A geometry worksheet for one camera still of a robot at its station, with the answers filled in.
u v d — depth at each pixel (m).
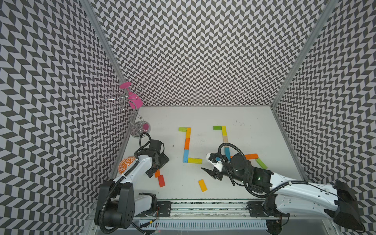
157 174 0.83
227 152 0.94
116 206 0.40
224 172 0.60
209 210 0.74
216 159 0.56
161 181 0.82
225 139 0.99
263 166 0.89
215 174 0.60
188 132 1.02
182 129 1.05
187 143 0.97
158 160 0.77
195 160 0.88
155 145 0.71
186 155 0.92
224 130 1.04
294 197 0.48
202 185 0.81
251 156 0.90
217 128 1.05
